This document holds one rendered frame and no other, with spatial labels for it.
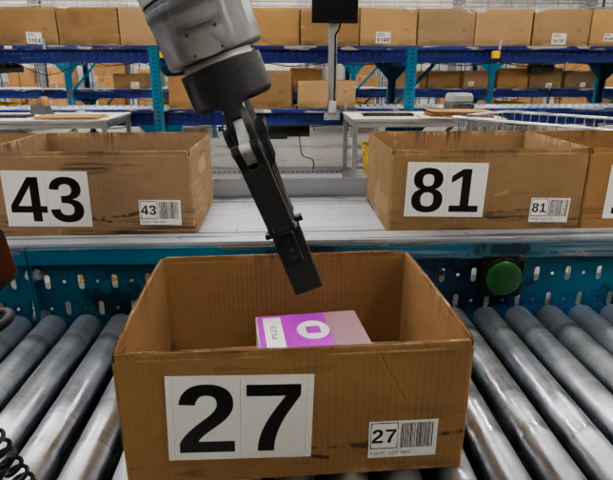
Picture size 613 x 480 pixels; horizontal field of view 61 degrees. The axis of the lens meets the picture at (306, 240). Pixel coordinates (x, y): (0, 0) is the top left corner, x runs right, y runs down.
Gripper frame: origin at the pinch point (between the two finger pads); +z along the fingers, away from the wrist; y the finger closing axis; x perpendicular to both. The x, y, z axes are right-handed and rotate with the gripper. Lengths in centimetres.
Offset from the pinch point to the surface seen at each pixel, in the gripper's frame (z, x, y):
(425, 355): 15.3, 9.2, 0.8
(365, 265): 15.3, 7.0, -28.0
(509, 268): 32, 33, -41
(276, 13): -63, 17, -502
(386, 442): 24.4, 1.9, 1.1
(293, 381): 12.6, -5.1, 1.5
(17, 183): -15, -49, -49
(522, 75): 150, 405, -917
